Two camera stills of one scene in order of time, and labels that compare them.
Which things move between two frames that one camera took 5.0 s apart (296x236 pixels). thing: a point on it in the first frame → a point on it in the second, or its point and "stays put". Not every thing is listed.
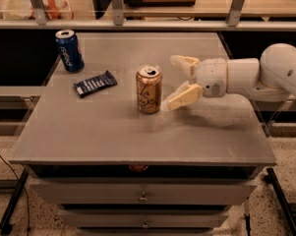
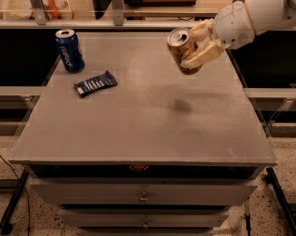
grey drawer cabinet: [115, 171] stays put
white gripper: [213, 76] → [232, 26]
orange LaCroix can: [148, 83] → [182, 46]
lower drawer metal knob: [145, 225] stays put
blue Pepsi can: [70, 50] stays put
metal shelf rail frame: [40, 19] stays put
